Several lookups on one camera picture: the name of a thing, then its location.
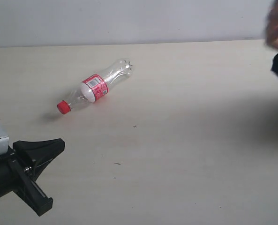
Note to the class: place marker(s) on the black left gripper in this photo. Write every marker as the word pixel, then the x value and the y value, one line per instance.
pixel 21 166

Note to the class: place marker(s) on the clear red-label cola bottle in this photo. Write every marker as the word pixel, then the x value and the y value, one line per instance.
pixel 97 86

